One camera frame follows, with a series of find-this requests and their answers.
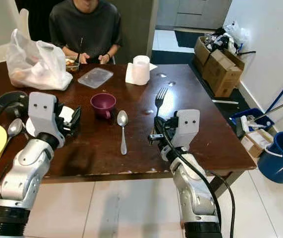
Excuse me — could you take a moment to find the small white saucer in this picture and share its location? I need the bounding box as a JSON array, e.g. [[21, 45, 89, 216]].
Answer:
[[25, 106, 76, 138]]

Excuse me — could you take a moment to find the silver metal fork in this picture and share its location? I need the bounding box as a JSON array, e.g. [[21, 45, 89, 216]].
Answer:
[[154, 87, 169, 119]]

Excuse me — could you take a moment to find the maroon mug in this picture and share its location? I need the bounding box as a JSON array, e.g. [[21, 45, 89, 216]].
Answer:
[[90, 93, 117, 120]]

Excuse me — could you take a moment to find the silver metal spoon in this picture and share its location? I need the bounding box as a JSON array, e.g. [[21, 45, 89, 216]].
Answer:
[[0, 118, 24, 169], [116, 110, 129, 155]]

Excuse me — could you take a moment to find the clear plastic container lid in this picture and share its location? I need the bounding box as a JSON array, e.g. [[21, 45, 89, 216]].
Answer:
[[77, 67, 114, 89]]

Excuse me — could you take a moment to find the small food container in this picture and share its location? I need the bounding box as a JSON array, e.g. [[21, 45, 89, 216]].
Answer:
[[65, 57, 80, 72]]

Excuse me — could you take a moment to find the dark grey mug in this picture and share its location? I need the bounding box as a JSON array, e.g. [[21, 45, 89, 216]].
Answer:
[[0, 91, 30, 119]]

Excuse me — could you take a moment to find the translucent white plastic bag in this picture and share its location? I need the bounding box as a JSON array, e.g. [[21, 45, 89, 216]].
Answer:
[[5, 28, 73, 91]]

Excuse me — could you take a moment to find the white paper towel roll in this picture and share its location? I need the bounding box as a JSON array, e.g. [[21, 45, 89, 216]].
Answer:
[[125, 55, 158, 86]]

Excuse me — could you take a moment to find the dark wooden table leg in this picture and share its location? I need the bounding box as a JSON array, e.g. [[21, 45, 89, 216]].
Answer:
[[206, 171, 246, 200]]

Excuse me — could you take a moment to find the large brown cardboard box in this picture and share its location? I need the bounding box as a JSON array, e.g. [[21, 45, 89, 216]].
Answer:
[[193, 36, 246, 98]]

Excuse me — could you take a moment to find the person in dark grey shirt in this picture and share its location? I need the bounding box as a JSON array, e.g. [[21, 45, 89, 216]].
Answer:
[[49, 0, 123, 65]]

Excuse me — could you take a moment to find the small brown cardboard box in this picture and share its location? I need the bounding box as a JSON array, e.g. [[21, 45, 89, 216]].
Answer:
[[240, 129, 275, 158]]

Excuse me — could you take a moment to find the dark blue door mat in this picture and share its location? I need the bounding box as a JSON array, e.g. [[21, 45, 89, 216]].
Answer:
[[174, 30, 202, 48]]

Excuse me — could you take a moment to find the blue plastic crate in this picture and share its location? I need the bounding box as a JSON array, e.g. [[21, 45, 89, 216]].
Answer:
[[230, 108, 276, 133]]

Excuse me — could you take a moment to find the grey-brown door panel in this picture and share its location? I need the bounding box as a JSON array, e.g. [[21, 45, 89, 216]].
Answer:
[[119, 0, 159, 64]]

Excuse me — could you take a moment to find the black and white rubbish pile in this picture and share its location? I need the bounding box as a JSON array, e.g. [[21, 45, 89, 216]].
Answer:
[[203, 21, 256, 54]]

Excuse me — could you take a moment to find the blue plastic bucket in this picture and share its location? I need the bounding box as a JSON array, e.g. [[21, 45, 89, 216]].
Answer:
[[258, 131, 283, 184]]

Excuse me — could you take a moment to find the grey cabinet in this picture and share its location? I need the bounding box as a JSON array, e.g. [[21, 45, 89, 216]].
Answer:
[[156, 0, 232, 30]]

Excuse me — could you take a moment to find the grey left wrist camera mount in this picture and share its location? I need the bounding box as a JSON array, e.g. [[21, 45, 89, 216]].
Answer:
[[28, 92, 65, 148]]

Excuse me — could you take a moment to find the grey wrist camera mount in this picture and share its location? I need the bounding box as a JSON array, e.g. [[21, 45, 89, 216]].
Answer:
[[28, 92, 65, 148], [172, 109, 201, 149]]

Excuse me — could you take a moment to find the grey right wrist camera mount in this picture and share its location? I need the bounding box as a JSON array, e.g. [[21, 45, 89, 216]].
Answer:
[[172, 109, 201, 149]]

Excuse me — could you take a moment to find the blue mop handle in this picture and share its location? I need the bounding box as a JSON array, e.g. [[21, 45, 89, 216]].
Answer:
[[265, 67, 283, 114]]

